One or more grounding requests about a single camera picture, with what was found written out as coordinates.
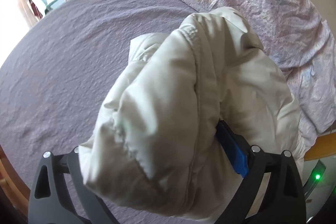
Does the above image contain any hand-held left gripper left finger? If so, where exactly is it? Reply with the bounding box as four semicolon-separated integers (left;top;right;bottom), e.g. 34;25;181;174
28;147;113;224

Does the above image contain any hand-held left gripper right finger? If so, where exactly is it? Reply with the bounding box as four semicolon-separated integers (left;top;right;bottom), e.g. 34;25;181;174
213;120;306;224

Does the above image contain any cream puffer jacket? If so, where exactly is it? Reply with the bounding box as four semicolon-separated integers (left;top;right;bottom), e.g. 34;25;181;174
79;7;305;224

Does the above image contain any floral pink duvet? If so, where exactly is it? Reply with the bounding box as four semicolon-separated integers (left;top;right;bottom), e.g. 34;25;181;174
126;0;336;159

